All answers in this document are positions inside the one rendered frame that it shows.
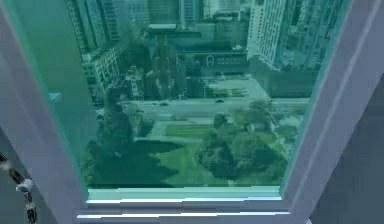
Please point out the grey framed window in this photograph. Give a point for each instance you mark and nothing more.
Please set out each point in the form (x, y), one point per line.
(186, 100)

